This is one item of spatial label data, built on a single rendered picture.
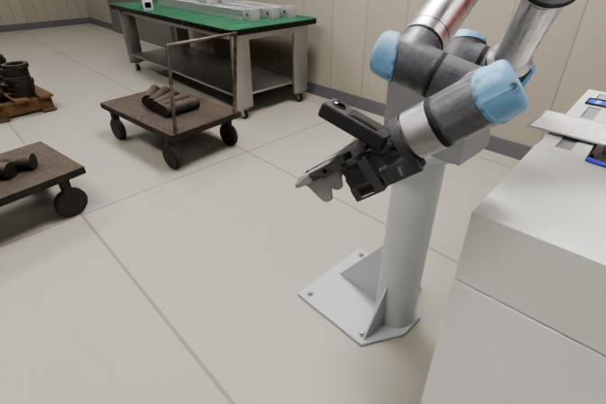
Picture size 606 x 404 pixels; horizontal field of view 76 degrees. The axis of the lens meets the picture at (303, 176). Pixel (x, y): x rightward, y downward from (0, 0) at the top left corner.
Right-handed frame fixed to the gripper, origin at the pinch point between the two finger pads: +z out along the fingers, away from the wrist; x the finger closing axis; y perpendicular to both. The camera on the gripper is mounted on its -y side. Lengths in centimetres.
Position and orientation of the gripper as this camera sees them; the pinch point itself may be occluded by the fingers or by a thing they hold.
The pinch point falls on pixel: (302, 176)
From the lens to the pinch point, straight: 67.7
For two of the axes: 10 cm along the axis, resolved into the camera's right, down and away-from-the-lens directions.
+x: 4.3, -3.8, 8.2
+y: 5.3, 8.4, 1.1
